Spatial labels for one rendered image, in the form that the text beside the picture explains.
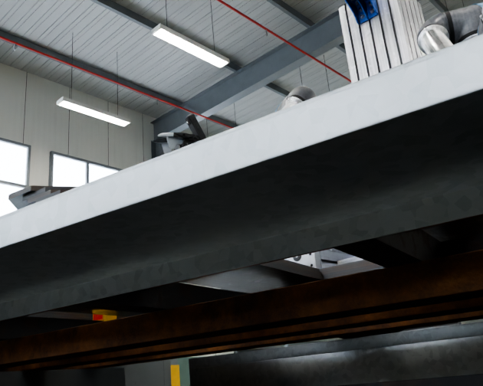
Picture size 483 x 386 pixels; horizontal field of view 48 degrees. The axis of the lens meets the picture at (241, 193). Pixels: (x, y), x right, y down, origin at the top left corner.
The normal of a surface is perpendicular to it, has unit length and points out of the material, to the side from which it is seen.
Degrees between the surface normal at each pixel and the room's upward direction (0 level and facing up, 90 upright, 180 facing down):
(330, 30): 90
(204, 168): 90
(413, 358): 90
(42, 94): 90
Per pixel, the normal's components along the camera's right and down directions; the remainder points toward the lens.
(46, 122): 0.73, -0.29
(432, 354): -0.55, -0.23
